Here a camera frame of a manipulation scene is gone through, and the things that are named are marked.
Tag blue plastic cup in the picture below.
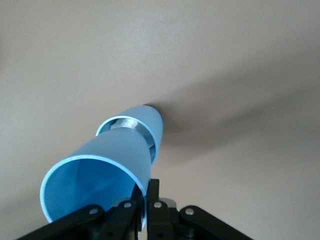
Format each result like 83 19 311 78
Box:
39 129 154 232
95 105 164 166

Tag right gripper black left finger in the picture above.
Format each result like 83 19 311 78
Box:
14 186 146 240

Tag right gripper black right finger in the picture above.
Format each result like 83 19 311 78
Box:
146 178 253 240

